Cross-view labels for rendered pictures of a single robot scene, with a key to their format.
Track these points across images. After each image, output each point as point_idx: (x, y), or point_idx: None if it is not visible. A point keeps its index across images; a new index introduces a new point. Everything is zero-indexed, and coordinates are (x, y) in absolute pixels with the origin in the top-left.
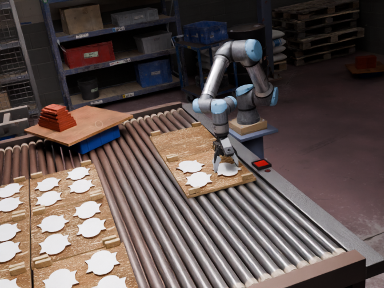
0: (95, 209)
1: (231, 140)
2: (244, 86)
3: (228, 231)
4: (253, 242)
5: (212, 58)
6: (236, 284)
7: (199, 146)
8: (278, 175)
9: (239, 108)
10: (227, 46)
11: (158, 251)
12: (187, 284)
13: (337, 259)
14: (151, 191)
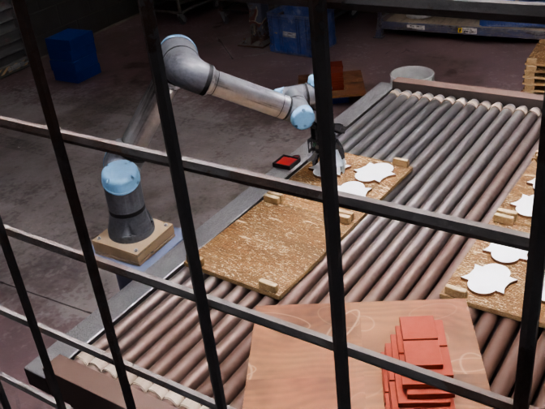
0: (525, 200)
1: (223, 214)
2: (116, 171)
3: (431, 130)
4: (429, 117)
5: (213, 75)
6: (483, 104)
7: (278, 220)
8: (300, 148)
9: (142, 206)
10: (193, 52)
11: (508, 144)
12: (515, 118)
13: (412, 81)
14: (431, 199)
